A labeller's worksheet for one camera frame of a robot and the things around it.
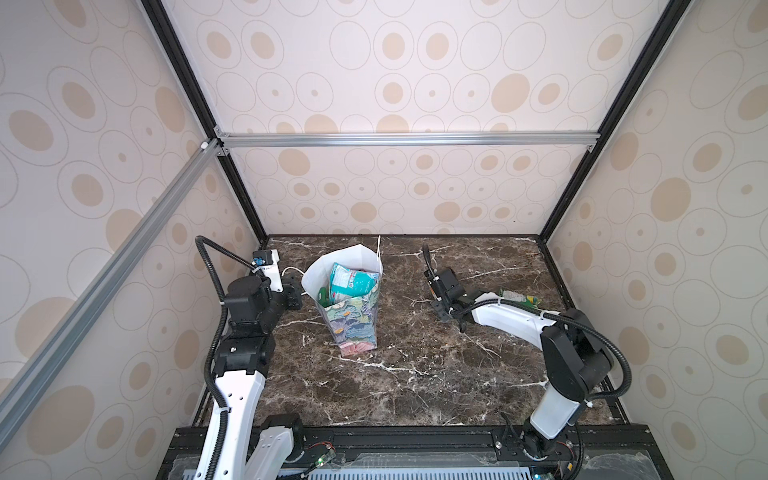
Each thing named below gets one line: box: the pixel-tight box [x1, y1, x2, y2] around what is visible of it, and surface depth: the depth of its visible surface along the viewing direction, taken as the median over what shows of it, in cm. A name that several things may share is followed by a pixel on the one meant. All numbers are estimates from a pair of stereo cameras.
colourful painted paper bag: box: [323, 286, 378, 357], surface depth 79 cm
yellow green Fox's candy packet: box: [318, 286, 331, 308], surface depth 86 cm
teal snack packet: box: [329, 262, 381, 304], surface depth 83 cm
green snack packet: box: [500, 289, 541, 308], surface depth 99 cm
